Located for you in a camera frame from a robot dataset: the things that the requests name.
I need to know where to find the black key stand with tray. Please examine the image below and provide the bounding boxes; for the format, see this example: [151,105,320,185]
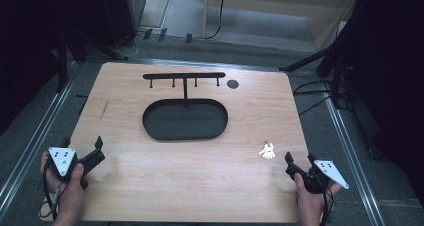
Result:
[142,72,230,142]

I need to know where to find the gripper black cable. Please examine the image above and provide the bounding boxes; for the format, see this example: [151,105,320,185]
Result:
[38,161,68,222]
[319,185,335,226]

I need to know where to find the black metal stand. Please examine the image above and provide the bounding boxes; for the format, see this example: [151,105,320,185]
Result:
[55,27,130,94]
[279,35,355,110]

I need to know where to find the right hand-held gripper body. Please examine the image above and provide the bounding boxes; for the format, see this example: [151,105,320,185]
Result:
[290,159,350,195]

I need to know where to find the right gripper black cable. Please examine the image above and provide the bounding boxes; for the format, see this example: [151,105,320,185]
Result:
[319,185,335,226]

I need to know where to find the dark cabinet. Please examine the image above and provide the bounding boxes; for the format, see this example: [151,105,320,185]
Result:
[99,0,147,49]

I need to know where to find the black hanging cable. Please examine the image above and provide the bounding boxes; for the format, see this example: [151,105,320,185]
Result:
[204,0,228,41]

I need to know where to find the person's left hand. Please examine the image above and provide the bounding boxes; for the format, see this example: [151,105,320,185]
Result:
[39,150,86,220]

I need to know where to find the metal floor rail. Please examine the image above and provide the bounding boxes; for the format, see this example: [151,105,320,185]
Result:
[320,94,388,226]
[0,61,80,218]

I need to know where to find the person's right hand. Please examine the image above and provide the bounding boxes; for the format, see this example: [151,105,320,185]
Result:
[293,172,343,221]

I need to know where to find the black floor cable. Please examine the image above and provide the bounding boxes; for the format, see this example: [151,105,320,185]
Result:
[292,79,334,96]
[298,95,333,118]

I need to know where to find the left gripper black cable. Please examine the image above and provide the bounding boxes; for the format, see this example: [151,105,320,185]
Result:
[38,161,68,222]

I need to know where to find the white floor cable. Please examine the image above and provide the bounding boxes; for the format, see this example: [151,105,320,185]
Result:
[123,31,145,59]

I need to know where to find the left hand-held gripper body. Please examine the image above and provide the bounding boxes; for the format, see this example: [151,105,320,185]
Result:
[47,146,106,191]

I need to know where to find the white keychain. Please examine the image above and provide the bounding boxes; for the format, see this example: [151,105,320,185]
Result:
[258,139,277,161]

